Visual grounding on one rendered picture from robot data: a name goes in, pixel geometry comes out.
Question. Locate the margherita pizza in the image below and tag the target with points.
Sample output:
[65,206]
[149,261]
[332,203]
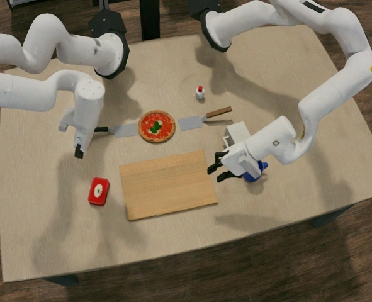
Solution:
[156,126]

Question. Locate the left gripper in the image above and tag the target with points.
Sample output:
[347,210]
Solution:
[230,161]

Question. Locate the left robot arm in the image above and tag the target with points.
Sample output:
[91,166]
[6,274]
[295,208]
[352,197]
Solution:
[276,137]

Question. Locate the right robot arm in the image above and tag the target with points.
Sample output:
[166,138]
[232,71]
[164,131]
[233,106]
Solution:
[45,34]

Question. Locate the blue ceramic mug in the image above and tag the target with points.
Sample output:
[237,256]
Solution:
[248,178]

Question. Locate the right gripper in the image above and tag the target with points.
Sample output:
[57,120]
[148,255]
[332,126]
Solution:
[81,141]

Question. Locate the light wooden cutting board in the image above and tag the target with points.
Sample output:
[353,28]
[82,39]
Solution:
[167,185]

